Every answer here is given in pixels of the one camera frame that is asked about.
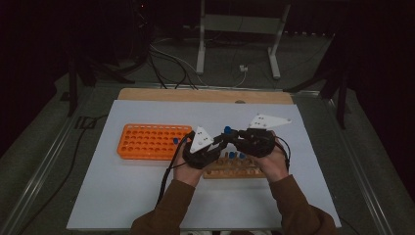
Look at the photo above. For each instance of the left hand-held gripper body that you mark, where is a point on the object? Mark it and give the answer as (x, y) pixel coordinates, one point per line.
(199, 143)

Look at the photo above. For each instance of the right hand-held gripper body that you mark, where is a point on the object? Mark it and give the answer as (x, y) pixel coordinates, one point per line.
(259, 143)

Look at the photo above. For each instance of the blue-capped test tube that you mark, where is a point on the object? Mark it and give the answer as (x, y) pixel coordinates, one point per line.
(231, 154)
(242, 155)
(176, 141)
(227, 129)

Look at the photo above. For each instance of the wooden tube rack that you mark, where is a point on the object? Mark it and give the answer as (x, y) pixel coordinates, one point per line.
(228, 173)

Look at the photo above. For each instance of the orange plastic tube rack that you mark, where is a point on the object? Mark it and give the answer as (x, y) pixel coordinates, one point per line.
(153, 156)

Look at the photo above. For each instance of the person's right hand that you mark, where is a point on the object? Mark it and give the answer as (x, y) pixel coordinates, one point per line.
(275, 166)

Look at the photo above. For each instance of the person's left hand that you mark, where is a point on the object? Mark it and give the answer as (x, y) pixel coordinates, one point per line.
(191, 174)

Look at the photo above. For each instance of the white power adapter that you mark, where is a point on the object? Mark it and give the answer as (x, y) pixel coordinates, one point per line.
(243, 68)

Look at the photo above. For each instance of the white table mat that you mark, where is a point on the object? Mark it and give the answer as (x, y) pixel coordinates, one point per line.
(130, 196)

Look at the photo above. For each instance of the black tripod stand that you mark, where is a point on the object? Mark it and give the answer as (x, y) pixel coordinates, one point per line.
(72, 91)
(341, 104)

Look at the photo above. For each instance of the white metal stand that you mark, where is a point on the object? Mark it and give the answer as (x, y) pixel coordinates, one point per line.
(241, 24)

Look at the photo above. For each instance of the metal floor rail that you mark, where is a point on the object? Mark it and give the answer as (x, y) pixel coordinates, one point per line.
(40, 173)
(361, 169)

